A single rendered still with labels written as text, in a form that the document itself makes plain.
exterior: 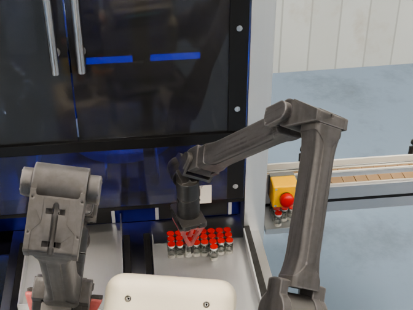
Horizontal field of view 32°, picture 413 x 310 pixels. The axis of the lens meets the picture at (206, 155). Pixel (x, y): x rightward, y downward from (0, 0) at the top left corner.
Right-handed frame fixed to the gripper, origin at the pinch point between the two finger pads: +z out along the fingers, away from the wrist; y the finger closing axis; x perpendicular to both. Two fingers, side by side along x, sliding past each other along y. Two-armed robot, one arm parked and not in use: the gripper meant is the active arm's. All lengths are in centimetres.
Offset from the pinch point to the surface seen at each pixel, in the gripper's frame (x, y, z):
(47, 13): 26, 17, -60
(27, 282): 41.1, 10.4, 10.0
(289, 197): -31.0, 4.2, -2.5
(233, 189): -17.0, 11.1, -4.4
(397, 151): -175, 142, 102
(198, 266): -2.6, 0.3, 10.2
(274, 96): -138, 226, 103
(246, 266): -14.7, -4.0, 10.2
